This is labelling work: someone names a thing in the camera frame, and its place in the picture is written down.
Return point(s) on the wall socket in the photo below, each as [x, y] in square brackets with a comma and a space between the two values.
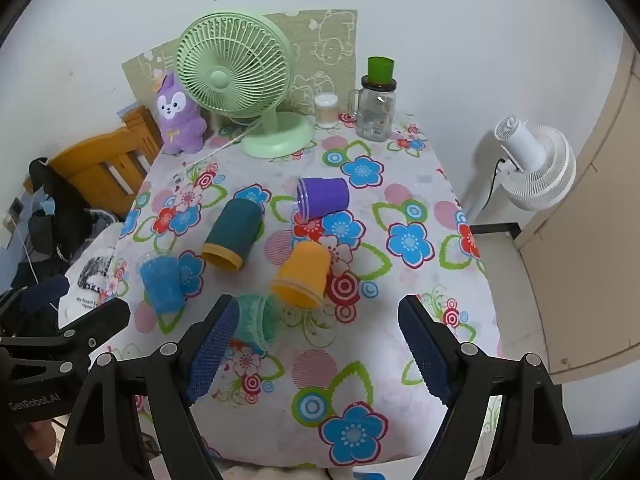
[12, 222]

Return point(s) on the purple cup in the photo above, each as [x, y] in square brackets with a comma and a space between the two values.
[325, 195]

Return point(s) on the purple plush toy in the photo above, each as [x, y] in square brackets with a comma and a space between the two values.
[177, 125]

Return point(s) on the white circulator fan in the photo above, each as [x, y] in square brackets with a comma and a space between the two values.
[540, 170]

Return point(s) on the beige cartoon print board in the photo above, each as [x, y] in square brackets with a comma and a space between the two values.
[325, 50]

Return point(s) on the green cup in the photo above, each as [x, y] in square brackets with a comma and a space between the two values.
[257, 320]

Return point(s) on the glass jar with green lid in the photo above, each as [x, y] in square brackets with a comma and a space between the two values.
[372, 110]

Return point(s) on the black clothing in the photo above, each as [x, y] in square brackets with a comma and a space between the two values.
[65, 220]

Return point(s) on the wooden chair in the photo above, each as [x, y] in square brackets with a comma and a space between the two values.
[90, 155]

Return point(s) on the floral tablecloth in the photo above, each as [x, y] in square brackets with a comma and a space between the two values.
[400, 185]

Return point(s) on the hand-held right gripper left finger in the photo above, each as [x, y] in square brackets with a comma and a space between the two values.
[215, 350]

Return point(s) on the beige door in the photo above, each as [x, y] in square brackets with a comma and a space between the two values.
[575, 285]

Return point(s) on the clear cotton swab container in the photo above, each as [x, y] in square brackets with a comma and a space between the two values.
[326, 112]

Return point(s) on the dark teal cup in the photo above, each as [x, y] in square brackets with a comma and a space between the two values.
[235, 230]

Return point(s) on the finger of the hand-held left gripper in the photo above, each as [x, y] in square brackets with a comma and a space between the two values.
[45, 294]
[95, 327]

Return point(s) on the white printed shirt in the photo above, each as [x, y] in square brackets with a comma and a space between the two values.
[95, 270]

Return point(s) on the yellow cup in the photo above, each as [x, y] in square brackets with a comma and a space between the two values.
[302, 270]

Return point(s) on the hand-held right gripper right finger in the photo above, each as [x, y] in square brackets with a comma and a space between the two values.
[430, 350]

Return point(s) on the blue cup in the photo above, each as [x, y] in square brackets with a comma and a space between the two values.
[160, 282]

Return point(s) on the green desk fan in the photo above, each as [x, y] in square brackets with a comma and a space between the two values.
[220, 77]

